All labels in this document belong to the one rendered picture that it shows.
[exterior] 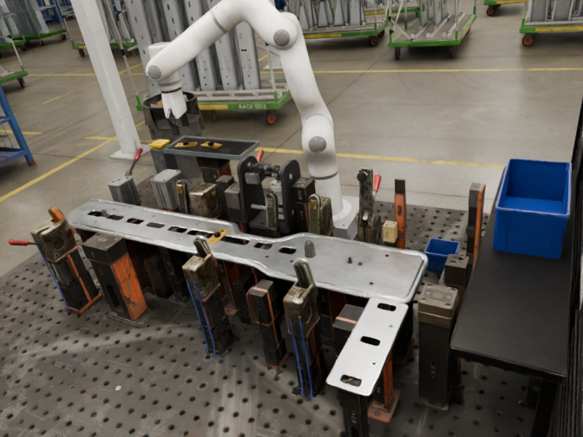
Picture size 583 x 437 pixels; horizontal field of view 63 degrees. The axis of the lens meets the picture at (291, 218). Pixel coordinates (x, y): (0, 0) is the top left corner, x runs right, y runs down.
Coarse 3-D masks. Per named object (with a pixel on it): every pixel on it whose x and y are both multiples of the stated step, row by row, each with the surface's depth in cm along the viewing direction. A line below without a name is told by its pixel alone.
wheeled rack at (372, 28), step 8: (376, 16) 775; (384, 16) 834; (368, 24) 817; (376, 24) 780; (384, 24) 822; (304, 32) 843; (312, 32) 837; (320, 32) 831; (328, 32) 823; (336, 32) 816; (344, 32) 806; (352, 32) 800; (360, 32) 795; (368, 32) 790; (376, 32) 785; (384, 32) 864; (376, 40) 806
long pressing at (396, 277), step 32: (96, 224) 175; (128, 224) 172; (192, 224) 166; (224, 224) 163; (224, 256) 147; (256, 256) 144; (288, 256) 142; (320, 256) 139; (352, 256) 137; (384, 256) 135; (416, 256) 133; (320, 288) 129; (352, 288) 125; (384, 288) 123; (416, 288) 123
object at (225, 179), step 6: (216, 180) 171; (222, 180) 170; (228, 180) 170; (234, 180) 173; (222, 186) 171; (228, 186) 170; (222, 192) 172; (222, 198) 174; (228, 216) 178; (234, 240) 183; (240, 264) 191
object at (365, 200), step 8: (360, 168) 137; (368, 168) 136; (360, 176) 134; (368, 176) 135; (360, 184) 137; (368, 184) 136; (360, 192) 138; (368, 192) 137; (360, 200) 139; (368, 200) 138; (360, 208) 140; (368, 208) 139; (360, 216) 141; (368, 216) 140; (360, 224) 142; (368, 224) 141
